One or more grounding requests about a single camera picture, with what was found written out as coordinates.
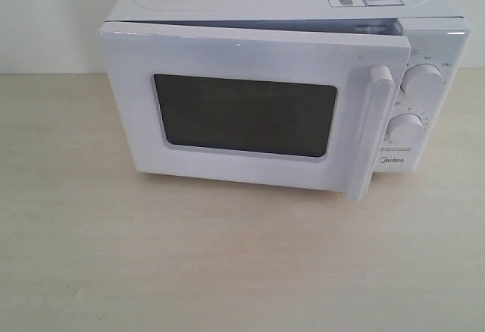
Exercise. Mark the white microwave door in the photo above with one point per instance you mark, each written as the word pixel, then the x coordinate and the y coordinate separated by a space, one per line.
pixel 296 109

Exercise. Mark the white Midea microwave oven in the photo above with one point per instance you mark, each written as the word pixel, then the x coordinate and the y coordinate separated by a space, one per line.
pixel 437 34

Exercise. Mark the lower white timer knob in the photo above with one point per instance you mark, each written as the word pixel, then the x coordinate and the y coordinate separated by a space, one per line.
pixel 405 129

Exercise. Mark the upper white control knob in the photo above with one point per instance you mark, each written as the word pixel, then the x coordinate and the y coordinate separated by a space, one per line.
pixel 422 78

